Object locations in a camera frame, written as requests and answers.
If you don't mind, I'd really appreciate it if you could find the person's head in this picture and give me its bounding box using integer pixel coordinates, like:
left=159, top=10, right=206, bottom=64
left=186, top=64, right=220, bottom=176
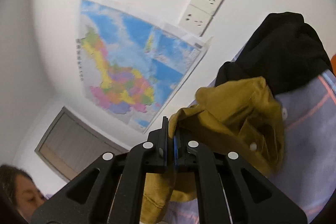
left=1, top=164, right=47, bottom=223

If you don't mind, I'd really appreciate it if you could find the olive mustard jacket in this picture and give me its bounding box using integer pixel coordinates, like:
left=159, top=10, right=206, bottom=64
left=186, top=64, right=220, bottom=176
left=140, top=77, right=285, bottom=223

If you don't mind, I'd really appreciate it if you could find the colourful wall map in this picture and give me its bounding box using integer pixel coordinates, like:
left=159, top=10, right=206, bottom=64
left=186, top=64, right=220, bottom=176
left=76, top=0, right=210, bottom=133

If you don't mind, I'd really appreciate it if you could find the purple plaid bed sheet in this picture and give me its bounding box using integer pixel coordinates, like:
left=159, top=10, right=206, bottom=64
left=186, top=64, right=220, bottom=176
left=173, top=70, right=335, bottom=223

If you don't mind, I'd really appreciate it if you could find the black garment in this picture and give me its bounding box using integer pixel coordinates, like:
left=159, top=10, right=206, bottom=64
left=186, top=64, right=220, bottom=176
left=215, top=12, right=332, bottom=96

